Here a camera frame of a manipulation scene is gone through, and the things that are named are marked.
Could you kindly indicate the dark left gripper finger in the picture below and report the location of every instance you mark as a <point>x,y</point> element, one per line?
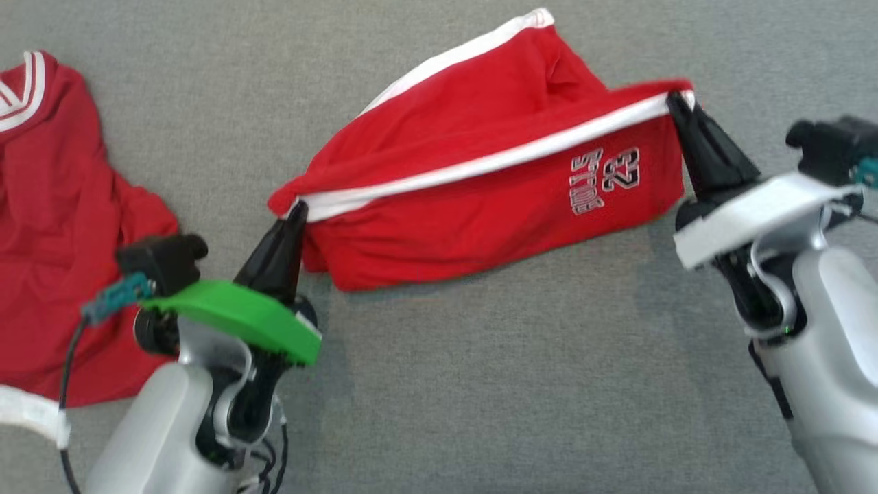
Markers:
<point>291,267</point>
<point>264,264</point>

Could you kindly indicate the red shorts with white stripe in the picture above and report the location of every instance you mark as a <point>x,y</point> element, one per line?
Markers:
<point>480,185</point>

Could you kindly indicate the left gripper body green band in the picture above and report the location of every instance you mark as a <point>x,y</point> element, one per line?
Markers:
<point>240,319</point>

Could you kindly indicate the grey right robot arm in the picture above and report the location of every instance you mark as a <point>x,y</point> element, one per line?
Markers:
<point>837,357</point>

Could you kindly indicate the red basketball jersey white trim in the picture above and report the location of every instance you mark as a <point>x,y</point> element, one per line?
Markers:
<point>62,240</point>

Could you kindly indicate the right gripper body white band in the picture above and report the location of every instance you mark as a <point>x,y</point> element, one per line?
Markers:
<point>748,216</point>

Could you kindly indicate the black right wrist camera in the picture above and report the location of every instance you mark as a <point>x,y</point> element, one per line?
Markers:
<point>833,147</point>

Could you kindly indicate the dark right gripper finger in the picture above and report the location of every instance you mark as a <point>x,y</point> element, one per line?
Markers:
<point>720,147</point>
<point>696,158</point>

